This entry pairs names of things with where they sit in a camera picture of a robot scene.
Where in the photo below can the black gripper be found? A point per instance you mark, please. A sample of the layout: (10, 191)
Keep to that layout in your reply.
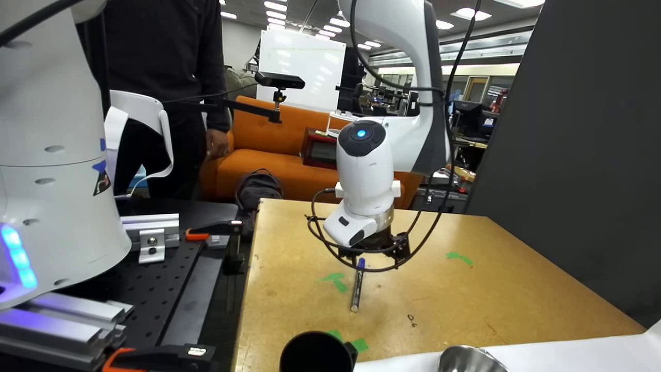
(384, 243)

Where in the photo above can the blue capped marker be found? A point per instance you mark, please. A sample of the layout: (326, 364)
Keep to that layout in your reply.
(356, 289)

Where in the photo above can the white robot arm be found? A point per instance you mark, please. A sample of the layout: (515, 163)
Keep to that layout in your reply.
(55, 171)

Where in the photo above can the black cup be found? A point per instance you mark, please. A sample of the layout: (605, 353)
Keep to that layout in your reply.
(317, 353)

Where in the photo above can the bare bystander hand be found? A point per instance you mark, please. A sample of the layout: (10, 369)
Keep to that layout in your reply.
(220, 144)

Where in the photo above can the dark sofa pillow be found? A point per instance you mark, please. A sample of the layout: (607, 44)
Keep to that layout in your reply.
(321, 148)

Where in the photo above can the orange sofa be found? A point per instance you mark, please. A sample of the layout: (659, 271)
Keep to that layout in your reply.
(275, 165)

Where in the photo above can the small steel bowl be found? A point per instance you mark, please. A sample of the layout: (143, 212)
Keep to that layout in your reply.
(471, 362)

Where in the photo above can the dark backpack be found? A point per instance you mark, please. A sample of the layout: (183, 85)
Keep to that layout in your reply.
(259, 188)

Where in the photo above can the white partition panel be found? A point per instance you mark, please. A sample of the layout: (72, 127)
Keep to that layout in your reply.
(303, 62)

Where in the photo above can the black breadboard table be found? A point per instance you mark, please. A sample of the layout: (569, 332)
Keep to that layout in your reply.
(172, 289)

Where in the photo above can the white cloth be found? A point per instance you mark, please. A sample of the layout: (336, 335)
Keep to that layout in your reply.
(585, 353)

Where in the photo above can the white bag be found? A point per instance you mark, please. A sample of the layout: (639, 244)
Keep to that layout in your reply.
(137, 104)

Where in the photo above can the person in black clothes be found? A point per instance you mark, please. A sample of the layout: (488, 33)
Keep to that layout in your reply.
(166, 54)

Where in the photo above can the aluminum extrusion bars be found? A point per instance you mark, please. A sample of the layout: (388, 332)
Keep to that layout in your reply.
(63, 322)

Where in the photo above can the black camera on stand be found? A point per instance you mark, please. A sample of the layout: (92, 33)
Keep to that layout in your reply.
(279, 80)

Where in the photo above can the aluminum bracket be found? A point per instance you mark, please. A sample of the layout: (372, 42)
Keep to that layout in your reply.
(151, 238)

